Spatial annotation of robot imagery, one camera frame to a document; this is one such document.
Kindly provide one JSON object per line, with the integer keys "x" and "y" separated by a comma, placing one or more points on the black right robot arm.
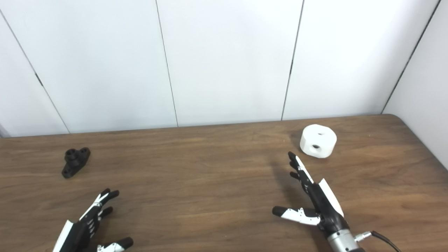
{"x": 344, "y": 242}

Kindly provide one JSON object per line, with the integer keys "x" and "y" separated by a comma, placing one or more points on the round white piece with holes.
{"x": 316, "y": 138}

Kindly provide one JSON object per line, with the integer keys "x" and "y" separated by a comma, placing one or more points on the black flanged holder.
{"x": 74, "y": 161}

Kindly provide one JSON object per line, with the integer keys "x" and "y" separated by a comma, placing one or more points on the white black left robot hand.
{"x": 78, "y": 232}

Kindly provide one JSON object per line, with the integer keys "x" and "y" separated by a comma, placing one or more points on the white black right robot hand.
{"x": 323, "y": 206}

